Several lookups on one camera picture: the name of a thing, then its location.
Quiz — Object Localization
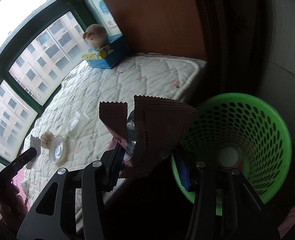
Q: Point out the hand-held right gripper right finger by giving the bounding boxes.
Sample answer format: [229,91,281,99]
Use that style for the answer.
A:
[174,147,280,240]

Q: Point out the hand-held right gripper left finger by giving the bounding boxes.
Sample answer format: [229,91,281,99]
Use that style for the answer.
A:
[16,144,127,240]

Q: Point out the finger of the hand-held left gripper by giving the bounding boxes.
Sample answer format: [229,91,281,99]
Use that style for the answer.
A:
[0,147,37,187]

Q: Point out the grey scrap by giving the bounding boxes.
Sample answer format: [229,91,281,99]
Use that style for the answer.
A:
[25,134,42,170]

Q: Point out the red snack wrapper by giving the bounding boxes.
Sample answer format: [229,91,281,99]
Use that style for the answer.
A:
[99,95,198,179]

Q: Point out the clear plastic cup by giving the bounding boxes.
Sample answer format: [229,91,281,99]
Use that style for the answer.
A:
[67,111,89,138]
[218,147,239,168]

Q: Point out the green mesh basket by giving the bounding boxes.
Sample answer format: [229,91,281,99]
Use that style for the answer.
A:
[171,93,293,217]

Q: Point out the person's left hand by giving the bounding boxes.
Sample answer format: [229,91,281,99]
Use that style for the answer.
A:
[0,185,28,223]

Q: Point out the pink foam floor mat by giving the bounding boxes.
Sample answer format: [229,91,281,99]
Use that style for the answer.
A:
[0,165,32,220]

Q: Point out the crumpled paper ball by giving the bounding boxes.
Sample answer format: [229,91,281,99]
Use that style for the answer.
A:
[41,131,55,149]

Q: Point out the clear plastic lid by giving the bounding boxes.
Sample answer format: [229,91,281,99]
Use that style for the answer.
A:
[49,135,67,165]

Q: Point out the white quilted mattress pad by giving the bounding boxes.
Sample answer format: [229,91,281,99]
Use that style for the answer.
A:
[20,53,208,205]

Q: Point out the blue dotted tissue box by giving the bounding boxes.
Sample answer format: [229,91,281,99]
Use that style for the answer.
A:
[81,34,130,69]

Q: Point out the apartment building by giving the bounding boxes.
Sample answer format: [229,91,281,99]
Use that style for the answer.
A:
[0,11,90,159]

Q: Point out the beige plush toy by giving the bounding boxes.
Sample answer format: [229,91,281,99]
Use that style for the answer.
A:
[83,24,107,48]

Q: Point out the brown wooden cabinet panel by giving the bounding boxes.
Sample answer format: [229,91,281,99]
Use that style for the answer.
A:
[93,0,208,62]

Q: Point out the white appliance with blue print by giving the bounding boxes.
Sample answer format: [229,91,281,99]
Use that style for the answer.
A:
[85,0,123,38]

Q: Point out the green window frame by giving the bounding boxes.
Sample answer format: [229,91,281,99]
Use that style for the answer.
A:
[0,0,98,165]

